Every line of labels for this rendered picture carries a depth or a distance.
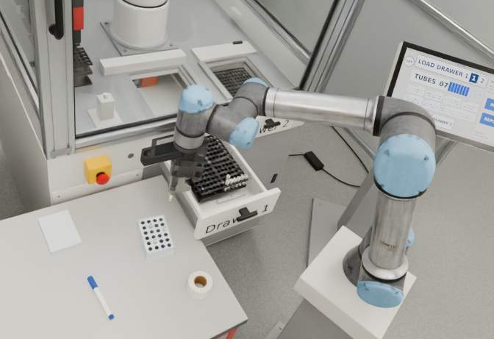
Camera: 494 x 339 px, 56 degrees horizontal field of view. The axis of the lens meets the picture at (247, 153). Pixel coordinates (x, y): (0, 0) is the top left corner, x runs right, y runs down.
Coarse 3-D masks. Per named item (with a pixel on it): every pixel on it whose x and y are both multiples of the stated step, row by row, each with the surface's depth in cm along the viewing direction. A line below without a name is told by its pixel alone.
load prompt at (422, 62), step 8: (424, 56) 182; (416, 64) 182; (424, 64) 182; (432, 64) 182; (440, 64) 182; (448, 64) 182; (440, 72) 183; (448, 72) 183; (456, 72) 183; (464, 72) 183; (472, 72) 183; (464, 80) 183; (472, 80) 183; (480, 80) 183
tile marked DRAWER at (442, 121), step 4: (432, 116) 184; (436, 116) 184; (440, 116) 184; (444, 116) 184; (436, 120) 184; (440, 120) 184; (444, 120) 184; (448, 120) 184; (452, 120) 184; (436, 124) 184; (440, 124) 184; (444, 124) 184; (448, 124) 184; (452, 124) 184; (444, 128) 184; (448, 128) 184
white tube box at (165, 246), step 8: (160, 216) 146; (144, 224) 143; (160, 224) 145; (144, 232) 142; (152, 232) 143; (160, 232) 142; (168, 232) 143; (144, 240) 139; (152, 240) 139; (160, 240) 141; (168, 240) 142; (144, 248) 138; (152, 248) 138; (160, 248) 138; (168, 248) 139; (152, 256) 138; (160, 256) 140
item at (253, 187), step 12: (228, 144) 163; (240, 156) 159; (168, 168) 150; (252, 180) 155; (180, 192) 146; (192, 192) 151; (252, 192) 157; (192, 204) 141; (204, 204) 148; (216, 204) 149; (192, 216) 142
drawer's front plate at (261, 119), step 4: (260, 116) 171; (264, 116) 172; (256, 120) 171; (260, 120) 172; (264, 120) 173; (276, 120) 178; (280, 120) 179; (284, 120) 181; (260, 124) 174; (264, 124) 176; (280, 124) 182; (288, 124) 185; (260, 128) 176; (272, 128) 180; (276, 128) 182; (280, 128) 184; (284, 128) 185; (288, 128) 187; (264, 132) 180; (268, 132) 181; (272, 132) 183; (256, 136) 178; (260, 136) 180
